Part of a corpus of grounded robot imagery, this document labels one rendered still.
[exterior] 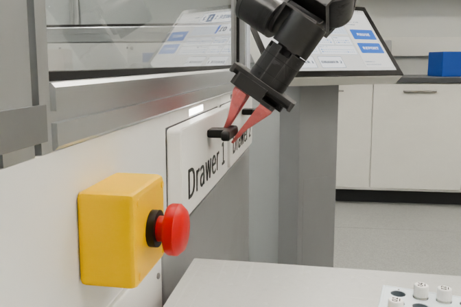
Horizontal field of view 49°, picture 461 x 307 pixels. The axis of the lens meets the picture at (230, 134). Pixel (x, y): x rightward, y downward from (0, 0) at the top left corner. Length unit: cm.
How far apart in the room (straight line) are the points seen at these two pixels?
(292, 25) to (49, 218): 46
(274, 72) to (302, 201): 106
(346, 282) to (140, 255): 29
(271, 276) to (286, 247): 121
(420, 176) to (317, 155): 215
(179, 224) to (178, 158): 21
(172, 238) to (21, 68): 16
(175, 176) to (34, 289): 28
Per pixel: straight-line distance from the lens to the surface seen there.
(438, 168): 383
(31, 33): 34
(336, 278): 61
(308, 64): 157
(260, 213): 246
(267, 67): 71
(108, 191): 38
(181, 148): 58
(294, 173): 171
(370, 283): 61
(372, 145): 371
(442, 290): 49
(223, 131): 68
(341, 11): 74
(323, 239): 182
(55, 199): 36
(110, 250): 39
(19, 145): 32
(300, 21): 70
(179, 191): 59
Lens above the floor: 100
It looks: 8 degrees down
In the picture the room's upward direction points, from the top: straight up
